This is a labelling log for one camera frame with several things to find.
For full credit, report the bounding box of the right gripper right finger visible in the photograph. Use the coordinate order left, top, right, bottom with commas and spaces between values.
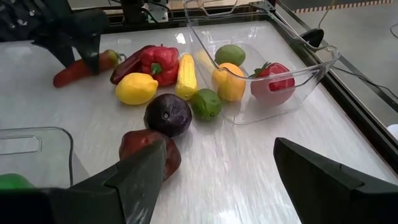
273, 137, 398, 224

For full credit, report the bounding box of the bright red leafed apple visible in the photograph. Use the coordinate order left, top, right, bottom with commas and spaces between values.
249, 61, 296, 107

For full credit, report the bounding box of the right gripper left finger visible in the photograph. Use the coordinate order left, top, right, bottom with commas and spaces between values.
0, 139, 167, 224

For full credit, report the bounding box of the dark red apple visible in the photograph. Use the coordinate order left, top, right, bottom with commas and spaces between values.
118, 128, 182, 182

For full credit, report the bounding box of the yellow floor cable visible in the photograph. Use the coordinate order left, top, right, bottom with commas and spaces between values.
317, 0, 336, 29

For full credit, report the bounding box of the green bell pepper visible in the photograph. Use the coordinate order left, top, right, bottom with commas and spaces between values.
0, 172, 35, 190

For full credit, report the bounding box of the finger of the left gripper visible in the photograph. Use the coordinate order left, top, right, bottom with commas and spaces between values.
73, 30, 102, 75
32, 42, 75, 68

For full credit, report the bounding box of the orange fruit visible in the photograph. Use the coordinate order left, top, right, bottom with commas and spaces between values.
211, 62, 248, 103

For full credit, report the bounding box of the long black floor cable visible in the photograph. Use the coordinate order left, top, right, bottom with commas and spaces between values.
331, 64, 398, 100

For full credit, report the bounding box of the yellow corn cob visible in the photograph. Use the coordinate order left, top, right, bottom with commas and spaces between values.
174, 53, 198, 101

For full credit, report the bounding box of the dark red long pepper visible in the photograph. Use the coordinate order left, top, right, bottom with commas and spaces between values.
109, 44, 156, 86

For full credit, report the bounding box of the dark purple plum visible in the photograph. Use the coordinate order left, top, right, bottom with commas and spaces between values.
143, 93, 193, 139

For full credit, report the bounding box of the red bell pepper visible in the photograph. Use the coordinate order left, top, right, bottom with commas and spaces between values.
139, 44, 180, 88

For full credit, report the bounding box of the orange-red carrot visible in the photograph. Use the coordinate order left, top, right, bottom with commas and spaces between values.
52, 49, 121, 89

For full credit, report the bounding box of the green lime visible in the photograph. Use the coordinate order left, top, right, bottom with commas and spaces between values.
214, 44, 247, 67
190, 88, 223, 122

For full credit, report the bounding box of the yellow lemon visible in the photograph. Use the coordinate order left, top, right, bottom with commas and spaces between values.
115, 72, 159, 106

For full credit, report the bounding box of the black frame clamp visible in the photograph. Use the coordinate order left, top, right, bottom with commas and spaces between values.
299, 27, 325, 48

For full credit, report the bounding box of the clear plastic bin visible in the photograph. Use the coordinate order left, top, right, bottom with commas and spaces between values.
0, 126, 75, 190
182, 0, 342, 126

